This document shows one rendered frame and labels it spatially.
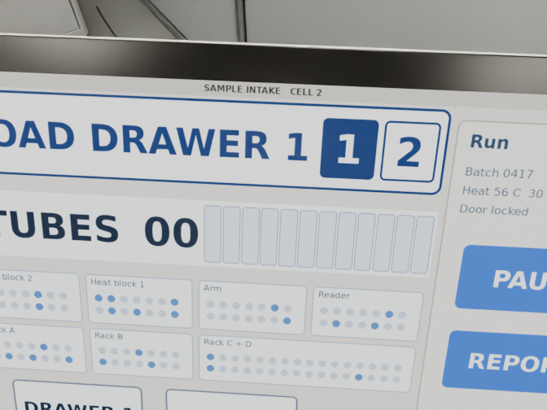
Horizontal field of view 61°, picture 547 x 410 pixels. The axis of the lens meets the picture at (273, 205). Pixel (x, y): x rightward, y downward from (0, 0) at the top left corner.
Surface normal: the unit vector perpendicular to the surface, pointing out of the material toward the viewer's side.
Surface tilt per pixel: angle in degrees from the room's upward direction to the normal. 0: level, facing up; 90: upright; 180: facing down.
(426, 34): 90
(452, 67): 50
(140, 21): 0
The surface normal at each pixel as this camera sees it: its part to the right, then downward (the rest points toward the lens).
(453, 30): -0.81, 0.48
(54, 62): -0.04, 0.27
